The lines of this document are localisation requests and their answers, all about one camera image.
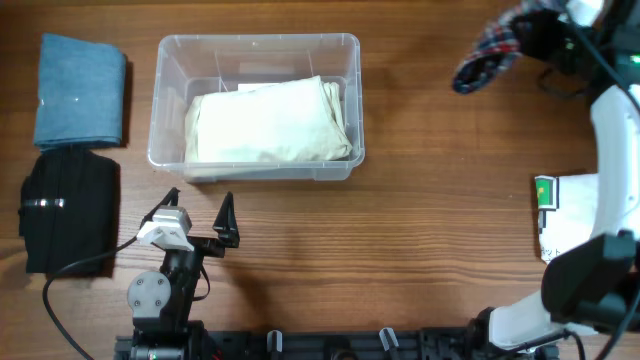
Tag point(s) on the folded black cloth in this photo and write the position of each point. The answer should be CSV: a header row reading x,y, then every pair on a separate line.
x,y
68,208

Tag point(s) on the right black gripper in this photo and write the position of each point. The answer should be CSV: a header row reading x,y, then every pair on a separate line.
x,y
536,45

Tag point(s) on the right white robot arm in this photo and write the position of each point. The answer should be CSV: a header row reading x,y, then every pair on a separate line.
x,y
594,287

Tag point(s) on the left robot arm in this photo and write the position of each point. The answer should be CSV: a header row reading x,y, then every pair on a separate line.
x,y
161,300

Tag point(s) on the folded blue denim cloth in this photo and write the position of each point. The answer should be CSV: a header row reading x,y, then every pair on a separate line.
x,y
80,94

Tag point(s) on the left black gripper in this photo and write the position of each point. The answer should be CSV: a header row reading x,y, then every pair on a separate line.
x,y
226,228

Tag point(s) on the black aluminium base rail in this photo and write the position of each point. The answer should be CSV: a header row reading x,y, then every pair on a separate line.
x,y
424,344

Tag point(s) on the plaid cloth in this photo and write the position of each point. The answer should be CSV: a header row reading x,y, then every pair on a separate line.
x,y
496,49

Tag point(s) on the clear plastic storage container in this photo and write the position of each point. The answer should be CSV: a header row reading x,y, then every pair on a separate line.
x,y
195,65

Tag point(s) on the white printed cloth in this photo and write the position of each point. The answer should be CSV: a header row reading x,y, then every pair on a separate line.
x,y
566,212

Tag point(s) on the cream cloth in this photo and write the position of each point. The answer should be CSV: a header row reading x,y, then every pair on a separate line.
x,y
295,121

